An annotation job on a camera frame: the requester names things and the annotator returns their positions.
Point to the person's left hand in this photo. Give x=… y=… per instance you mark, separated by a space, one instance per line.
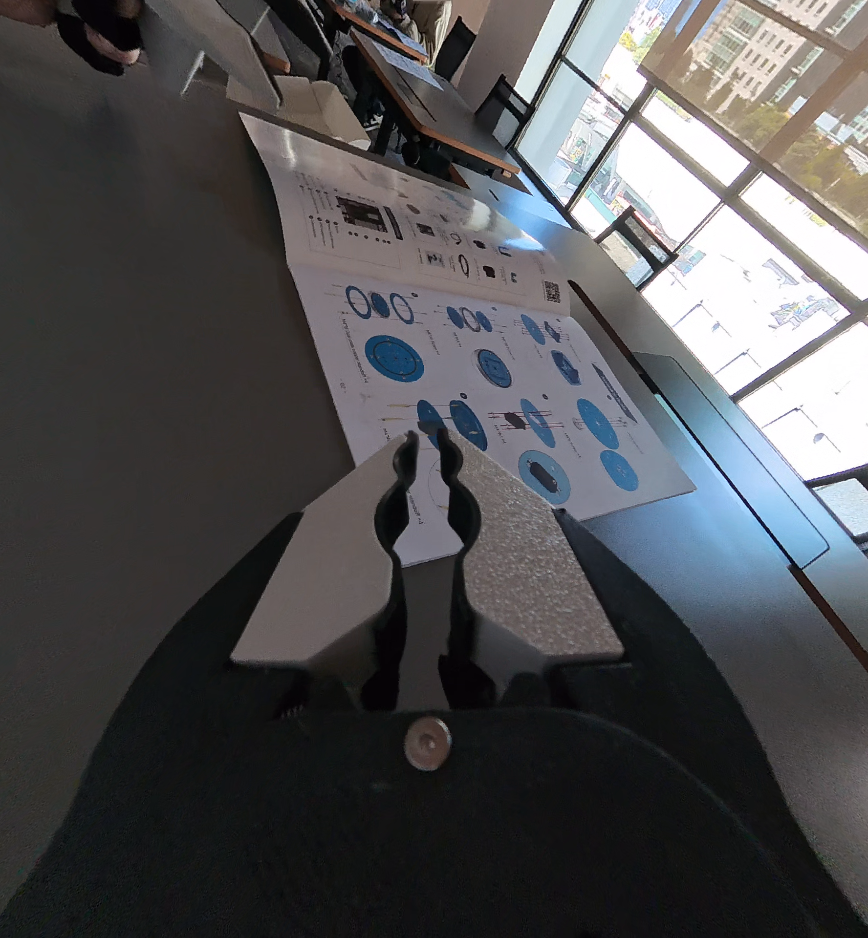
x=122 y=45

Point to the dark desk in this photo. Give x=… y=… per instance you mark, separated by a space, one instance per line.
x=111 y=366

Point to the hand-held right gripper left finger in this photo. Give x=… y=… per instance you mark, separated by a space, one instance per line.
x=331 y=571

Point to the white cardboard box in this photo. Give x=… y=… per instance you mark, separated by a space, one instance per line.
x=331 y=110

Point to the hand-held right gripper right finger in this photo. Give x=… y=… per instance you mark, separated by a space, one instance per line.
x=536 y=564

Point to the large grid window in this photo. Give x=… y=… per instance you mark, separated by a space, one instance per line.
x=771 y=293

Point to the instruction manual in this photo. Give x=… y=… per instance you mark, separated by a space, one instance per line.
x=478 y=293

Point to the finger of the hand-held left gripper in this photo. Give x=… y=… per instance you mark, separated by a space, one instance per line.
x=214 y=36

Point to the black chair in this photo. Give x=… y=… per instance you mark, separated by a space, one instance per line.
x=454 y=48
x=504 y=110

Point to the wooden-edged grey desk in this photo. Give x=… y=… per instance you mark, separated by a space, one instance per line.
x=375 y=26
x=441 y=110

